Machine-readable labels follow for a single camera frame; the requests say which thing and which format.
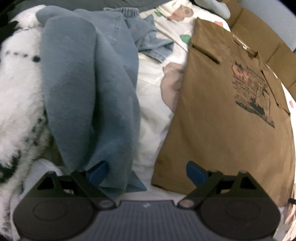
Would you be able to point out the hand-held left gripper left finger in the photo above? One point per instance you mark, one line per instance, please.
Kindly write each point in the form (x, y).
(98, 172)

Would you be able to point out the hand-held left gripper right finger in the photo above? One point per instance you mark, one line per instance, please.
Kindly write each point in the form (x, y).
(196, 173)

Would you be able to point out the brown printed t-shirt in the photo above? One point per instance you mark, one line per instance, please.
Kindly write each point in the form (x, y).
(219, 139)

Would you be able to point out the blue denim pants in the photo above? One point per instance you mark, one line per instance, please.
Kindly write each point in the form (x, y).
(92, 92)

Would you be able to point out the bear print bedsheet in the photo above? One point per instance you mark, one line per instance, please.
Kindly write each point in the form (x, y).
(150, 92)

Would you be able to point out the white fluffy blanket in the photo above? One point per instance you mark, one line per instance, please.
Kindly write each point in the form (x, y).
(18, 104)

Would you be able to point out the flattened cardboard box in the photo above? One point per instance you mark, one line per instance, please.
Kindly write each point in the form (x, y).
(259, 30)

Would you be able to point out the dark green-grey blanket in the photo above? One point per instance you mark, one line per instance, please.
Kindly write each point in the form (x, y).
(143, 3)

